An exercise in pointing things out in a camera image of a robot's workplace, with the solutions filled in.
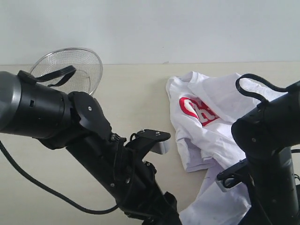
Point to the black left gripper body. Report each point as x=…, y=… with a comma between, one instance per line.
x=137, y=193

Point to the white t-shirt red print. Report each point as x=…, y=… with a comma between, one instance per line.
x=202, y=111

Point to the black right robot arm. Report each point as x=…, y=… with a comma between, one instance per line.
x=266, y=135

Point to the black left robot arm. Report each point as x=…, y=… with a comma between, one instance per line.
x=75, y=121

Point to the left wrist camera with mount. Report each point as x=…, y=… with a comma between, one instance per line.
x=148, y=140

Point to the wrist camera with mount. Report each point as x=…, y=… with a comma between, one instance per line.
x=234, y=175
x=148, y=140

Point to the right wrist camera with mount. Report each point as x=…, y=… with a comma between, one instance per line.
x=234, y=175

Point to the metal wire mesh basket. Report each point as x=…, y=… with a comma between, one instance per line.
x=69, y=69

